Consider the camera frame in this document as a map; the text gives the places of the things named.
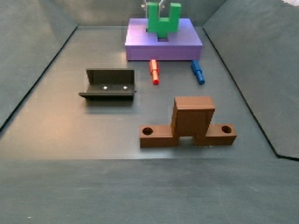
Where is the blue peg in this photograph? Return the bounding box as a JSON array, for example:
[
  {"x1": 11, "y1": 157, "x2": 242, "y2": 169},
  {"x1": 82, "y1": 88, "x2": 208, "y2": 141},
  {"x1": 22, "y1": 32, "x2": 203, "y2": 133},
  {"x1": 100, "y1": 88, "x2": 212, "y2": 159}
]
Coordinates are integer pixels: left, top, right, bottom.
[{"x1": 191, "y1": 60, "x2": 206, "y2": 85}]

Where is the black angled fixture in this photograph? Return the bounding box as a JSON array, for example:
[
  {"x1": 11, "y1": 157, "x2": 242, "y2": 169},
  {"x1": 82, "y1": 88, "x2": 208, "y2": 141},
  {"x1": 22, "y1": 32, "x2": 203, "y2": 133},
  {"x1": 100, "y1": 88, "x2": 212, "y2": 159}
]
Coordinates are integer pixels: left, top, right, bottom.
[{"x1": 79, "y1": 68, "x2": 136, "y2": 99}]

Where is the brown T-shaped block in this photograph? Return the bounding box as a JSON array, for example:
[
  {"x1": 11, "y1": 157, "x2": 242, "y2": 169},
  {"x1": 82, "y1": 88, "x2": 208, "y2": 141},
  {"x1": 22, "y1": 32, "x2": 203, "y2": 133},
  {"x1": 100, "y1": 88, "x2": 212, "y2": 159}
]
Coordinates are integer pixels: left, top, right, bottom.
[{"x1": 139, "y1": 96, "x2": 238, "y2": 148}]

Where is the green U-shaped block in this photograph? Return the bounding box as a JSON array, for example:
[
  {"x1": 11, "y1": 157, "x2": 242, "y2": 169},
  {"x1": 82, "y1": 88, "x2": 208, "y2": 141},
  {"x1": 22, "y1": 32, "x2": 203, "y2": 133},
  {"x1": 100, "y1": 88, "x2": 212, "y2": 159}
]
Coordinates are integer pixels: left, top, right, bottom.
[{"x1": 147, "y1": 2, "x2": 182, "y2": 39}]

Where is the red peg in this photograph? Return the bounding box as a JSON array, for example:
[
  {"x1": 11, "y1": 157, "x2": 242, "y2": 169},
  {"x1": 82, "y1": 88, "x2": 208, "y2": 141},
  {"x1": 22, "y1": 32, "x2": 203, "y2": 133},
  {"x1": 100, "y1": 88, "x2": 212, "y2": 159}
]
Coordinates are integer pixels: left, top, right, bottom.
[{"x1": 150, "y1": 59, "x2": 159, "y2": 85}]

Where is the purple board with cross slot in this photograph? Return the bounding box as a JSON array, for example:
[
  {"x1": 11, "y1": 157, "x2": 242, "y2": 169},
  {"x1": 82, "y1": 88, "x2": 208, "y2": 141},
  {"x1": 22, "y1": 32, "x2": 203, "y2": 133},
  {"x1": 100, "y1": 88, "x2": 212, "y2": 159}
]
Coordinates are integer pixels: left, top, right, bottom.
[{"x1": 126, "y1": 18, "x2": 203, "y2": 61}]

